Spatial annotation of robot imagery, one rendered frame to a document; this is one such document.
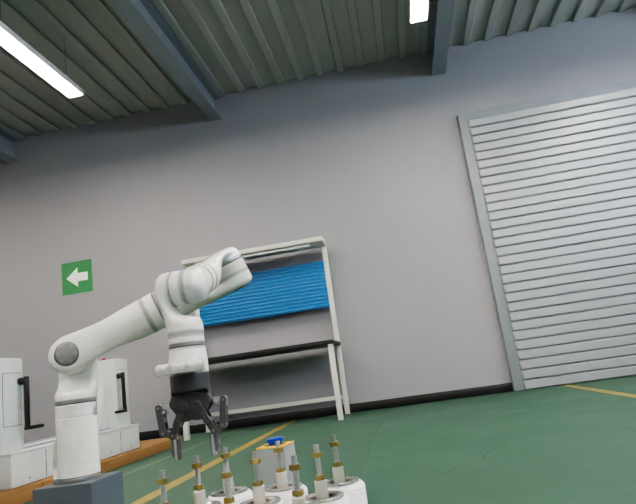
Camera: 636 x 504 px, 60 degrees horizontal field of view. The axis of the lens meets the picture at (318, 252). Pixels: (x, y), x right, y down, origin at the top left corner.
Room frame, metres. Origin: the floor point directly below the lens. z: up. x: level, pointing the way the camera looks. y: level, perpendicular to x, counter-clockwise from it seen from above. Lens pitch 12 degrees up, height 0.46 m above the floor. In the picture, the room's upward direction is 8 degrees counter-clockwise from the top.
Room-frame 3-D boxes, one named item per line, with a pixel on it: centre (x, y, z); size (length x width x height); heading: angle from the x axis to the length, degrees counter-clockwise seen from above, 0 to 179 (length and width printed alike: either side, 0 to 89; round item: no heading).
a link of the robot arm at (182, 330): (1.10, 0.29, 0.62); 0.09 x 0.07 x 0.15; 81
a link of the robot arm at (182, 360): (1.08, 0.28, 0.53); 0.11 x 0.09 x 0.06; 179
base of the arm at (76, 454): (1.34, 0.62, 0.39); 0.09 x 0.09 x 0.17; 83
